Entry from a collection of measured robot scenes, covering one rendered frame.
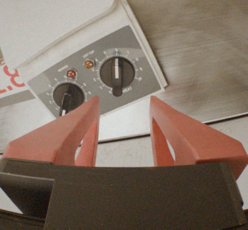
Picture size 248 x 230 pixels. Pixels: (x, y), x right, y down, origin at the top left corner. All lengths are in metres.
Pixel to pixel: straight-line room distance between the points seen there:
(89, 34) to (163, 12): 0.10
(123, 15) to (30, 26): 0.08
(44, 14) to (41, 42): 0.02
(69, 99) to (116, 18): 0.08
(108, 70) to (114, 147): 0.11
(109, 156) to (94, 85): 0.10
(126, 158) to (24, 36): 0.18
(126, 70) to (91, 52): 0.04
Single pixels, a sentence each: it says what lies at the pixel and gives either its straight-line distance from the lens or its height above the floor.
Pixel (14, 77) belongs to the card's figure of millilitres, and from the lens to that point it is 0.29.
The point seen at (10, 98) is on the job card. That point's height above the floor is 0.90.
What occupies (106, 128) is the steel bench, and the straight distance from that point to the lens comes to 0.25.
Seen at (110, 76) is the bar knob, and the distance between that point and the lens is 0.19.
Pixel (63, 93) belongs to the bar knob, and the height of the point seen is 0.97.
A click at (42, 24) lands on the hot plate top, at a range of 0.18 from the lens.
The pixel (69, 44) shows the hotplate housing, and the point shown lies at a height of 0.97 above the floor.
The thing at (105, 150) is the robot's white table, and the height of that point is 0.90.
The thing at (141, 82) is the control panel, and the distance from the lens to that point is 0.20.
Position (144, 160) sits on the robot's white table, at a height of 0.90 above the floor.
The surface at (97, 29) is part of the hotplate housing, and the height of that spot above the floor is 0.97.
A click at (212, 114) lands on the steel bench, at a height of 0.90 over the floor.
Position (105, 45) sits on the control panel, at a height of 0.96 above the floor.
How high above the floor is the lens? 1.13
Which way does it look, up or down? 75 degrees down
